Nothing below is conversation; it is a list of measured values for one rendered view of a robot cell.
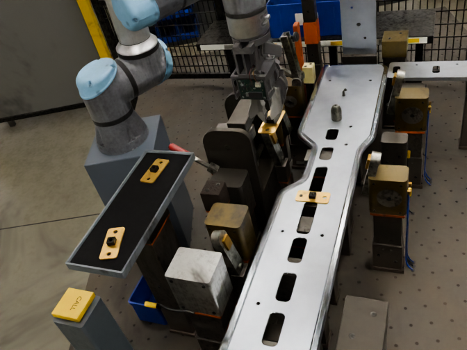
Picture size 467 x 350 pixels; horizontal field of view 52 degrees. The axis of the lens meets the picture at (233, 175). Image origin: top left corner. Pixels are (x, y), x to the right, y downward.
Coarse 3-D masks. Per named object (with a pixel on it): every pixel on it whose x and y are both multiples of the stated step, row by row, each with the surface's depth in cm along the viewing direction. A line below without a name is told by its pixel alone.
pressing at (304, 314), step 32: (320, 96) 155; (352, 96) 151; (320, 128) 142; (352, 128) 139; (320, 160) 131; (352, 160) 128; (288, 192) 124; (352, 192) 120; (288, 224) 115; (320, 224) 113; (256, 256) 110; (288, 256) 109; (320, 256) 106; (256, 288) 103; (320, 288) 100; (256, 320) 98; (288, 320) 96; (320, 320) 95
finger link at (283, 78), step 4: (280, 72) 94; (280, 76) 95; (284, 76) 95; (280, 80) 95; (284, 80) 95; (276, 84) 96; (280, 84) 95; (284, 84) 95; (280, 88) 96; (284, 88) 96; (280, 92) 97; (284, 92) 97; (280, 96) 97; (284, 96) 98; (284, 100) 99
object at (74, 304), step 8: (72, 288) 93; (64, 296) 91; (72, 296) 91; (80, 296) 91; (88, 296) 90; (64, 304) 90; (72, 304) 90; (80, 304) 89; (88, 304) 90; (56, 312) 89; (64, 312) 88; (72, 312) 88; (80, 312) 88; (72, 320) 88; (80, 320) 88
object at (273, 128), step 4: (268, 112) 106; (284, 112) 105; (268, 116) 104; (280, 116) 104; (268, 120) 103; (272, 120) 102; (280, 120) 103; (264, 124) 103; (268, 124) 103; (272, 124) 102; (276, 124) 102; (260, 128) 102; (264, 128) 102; (268, 128) 102; (272, 128) 101; (276, 128) 101; (260, 132) 101; (264, 132) 101; (268, 132) 101; (272, 132) 100
